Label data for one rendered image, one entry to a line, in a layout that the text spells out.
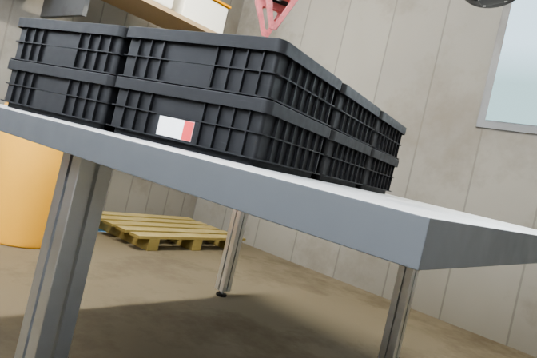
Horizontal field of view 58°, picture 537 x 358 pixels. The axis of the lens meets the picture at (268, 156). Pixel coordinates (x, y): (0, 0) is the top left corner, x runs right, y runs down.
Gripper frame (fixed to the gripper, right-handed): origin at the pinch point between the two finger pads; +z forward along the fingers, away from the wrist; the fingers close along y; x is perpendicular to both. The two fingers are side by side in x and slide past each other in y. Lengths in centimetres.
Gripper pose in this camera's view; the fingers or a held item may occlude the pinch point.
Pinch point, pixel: (269, 29)
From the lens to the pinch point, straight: 98.6
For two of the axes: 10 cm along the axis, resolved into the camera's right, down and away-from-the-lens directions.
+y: 2.4, 0.3, -9.7
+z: -2.3, 9.7, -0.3
